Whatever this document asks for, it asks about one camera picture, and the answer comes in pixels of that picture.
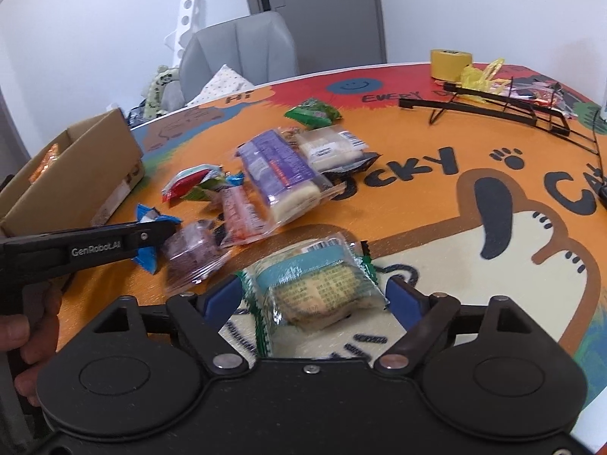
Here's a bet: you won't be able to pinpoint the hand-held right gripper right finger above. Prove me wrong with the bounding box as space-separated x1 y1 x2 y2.
374 277 546 373

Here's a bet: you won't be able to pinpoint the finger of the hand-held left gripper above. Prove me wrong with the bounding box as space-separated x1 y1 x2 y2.
137 220 178 253

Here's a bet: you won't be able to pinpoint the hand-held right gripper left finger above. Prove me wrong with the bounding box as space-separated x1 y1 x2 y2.
92 275 252 373

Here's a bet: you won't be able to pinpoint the blue and white snack packet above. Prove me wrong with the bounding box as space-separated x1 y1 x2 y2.
134 204 183 276

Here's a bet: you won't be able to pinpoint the red and white snack packet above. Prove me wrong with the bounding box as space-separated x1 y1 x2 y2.
161 163 223 206

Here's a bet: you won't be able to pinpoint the brown cardboard box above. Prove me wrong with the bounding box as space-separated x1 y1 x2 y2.
0 108 144 238

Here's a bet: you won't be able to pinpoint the teal label bread packet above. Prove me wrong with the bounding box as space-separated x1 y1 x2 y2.
238 232 388 360

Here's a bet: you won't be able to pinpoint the purple bread packet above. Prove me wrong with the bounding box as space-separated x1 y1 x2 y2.
236 128 333 227

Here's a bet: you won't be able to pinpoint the person's left hand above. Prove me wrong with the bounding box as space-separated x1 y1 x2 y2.
0 284 63 408

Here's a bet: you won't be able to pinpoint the purple clear snack packet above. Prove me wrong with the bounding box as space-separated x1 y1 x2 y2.
161 220 234 293

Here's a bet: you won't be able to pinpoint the small green snack packet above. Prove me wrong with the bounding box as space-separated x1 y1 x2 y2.
182 175 229 203

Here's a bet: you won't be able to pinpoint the pink snack packet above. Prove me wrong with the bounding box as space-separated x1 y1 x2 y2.
219 185 277 248

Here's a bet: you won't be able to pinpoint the orange packets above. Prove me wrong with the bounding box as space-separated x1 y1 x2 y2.
27 143 63 185

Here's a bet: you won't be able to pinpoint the panda print cushion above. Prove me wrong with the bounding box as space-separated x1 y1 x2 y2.
142 65 184 119

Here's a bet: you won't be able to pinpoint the black snack packet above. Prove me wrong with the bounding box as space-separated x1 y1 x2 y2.
326 152 383 187

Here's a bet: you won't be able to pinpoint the white dotted pillow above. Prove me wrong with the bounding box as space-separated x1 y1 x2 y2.
185 64 259 108

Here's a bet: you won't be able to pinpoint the peanut packet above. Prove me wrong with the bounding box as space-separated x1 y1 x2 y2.
277 126 307 146

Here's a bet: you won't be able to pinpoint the white cake packet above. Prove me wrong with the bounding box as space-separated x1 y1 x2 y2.
291 126 369 172

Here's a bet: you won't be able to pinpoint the grey chair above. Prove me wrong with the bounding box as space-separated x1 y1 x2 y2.
179 11 300 105

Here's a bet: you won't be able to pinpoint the white perforated board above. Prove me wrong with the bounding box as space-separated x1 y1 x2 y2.
163 0 200 70

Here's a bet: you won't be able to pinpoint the yellow plastic bag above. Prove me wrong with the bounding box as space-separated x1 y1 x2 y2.
456 58 506 101

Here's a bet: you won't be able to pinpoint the yellow tape roll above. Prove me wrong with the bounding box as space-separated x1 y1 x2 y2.
429 49 474 82

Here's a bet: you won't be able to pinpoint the red snack packets under rack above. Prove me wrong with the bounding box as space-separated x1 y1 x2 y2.
493 76 580 115

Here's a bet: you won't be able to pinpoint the grey door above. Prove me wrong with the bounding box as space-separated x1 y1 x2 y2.
238 0 388 65

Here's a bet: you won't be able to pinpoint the black wire rack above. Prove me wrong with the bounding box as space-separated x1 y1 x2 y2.
399 76 607 182

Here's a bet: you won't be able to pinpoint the black cable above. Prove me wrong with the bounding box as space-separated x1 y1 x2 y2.
589 108 607 185

